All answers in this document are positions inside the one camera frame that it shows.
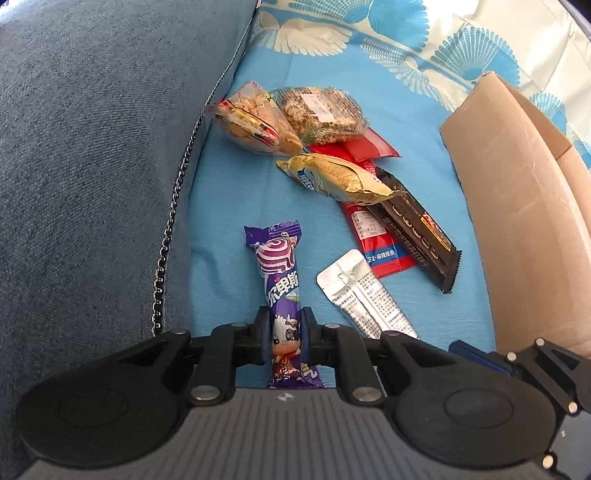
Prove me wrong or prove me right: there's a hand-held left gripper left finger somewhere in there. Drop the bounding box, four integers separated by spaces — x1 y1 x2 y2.
108 305 273 407

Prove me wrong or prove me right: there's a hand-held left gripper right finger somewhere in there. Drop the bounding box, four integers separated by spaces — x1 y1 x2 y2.
300 307 467 407

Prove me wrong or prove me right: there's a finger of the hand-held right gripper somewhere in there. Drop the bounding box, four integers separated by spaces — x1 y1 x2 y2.
542 415 591 480
449 338 588 417

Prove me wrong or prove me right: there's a purple snack packet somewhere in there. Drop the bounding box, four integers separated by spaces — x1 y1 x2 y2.
243 220 324 389

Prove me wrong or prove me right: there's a long red snack packet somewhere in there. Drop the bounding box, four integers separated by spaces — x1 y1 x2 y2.
342 157 416 279

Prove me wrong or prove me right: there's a cardboard box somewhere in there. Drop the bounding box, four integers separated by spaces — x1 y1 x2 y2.
440 73 591 358

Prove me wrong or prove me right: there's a gold crinkled snack packet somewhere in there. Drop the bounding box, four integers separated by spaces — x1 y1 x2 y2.
276 154 407 204

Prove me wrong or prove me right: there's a clear peanut bag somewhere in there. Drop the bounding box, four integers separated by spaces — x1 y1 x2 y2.
210 82 303 155

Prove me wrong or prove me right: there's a silver foil sachet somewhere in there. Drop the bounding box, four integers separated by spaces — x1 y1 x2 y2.
316 249 420 341

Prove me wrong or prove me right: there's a black snack bar packet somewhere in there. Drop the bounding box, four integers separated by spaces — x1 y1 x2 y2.
365 167 463 294

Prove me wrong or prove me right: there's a flat red snack packet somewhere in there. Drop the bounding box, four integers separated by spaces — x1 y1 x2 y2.
307 129 400 162

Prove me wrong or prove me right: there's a clear granola bar bag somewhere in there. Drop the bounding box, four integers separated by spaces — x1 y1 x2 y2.
270 87 370 146

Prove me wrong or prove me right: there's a blue fan-print sheet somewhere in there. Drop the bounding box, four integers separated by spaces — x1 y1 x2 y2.
185 0 591 388

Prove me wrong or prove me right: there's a black metal chain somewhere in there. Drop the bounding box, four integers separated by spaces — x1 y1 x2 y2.
151 99 206 337

